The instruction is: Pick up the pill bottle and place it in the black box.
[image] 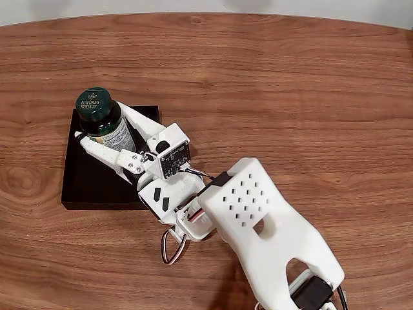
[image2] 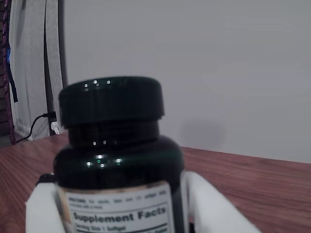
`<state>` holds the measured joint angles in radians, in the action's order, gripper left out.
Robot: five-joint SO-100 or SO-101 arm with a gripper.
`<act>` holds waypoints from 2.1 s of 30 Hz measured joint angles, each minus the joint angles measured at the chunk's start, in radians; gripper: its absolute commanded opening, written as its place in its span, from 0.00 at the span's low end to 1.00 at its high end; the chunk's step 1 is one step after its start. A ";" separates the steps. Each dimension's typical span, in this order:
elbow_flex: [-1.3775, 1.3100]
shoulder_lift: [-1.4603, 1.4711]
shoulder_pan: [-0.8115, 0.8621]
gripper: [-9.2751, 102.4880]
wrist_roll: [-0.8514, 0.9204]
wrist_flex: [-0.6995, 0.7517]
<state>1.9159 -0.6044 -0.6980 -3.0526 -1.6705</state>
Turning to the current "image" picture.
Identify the green-capped pill bottle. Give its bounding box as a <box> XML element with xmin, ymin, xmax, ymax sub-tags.
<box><xmin>75</xmin><ymin>85</ymin><xmax>137</xmax><ymax>153</ymax></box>

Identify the black shallow box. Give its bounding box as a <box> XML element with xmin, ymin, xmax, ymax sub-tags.
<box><xmin>61</xmin><ymin>105</ymin><xmax>161</xmax><ymax>211</ymax></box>

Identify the gripper servo wire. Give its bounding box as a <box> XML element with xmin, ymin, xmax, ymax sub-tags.
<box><xmin>176</xmin><ymin>206</ymin><xmax>207</xmax><ymax>223</ymax></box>

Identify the camera board on white mount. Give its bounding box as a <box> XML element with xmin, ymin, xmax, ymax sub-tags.
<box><xmin>146</xmin><ymin>121</ymin><xmax>192</xmax><ymax>180</ymax></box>

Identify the black camera cable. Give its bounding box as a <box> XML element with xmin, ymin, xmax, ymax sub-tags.
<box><xmin>185</xmin><ymin>166</ymin><xmax>348</xmax><ymax>310</ymax></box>

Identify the red white black servo wire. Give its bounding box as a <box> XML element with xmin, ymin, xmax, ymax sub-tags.
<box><xmin>161</xmin><ymin>225</ymin><xmax>188</xmax><ymax>266</ymax></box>

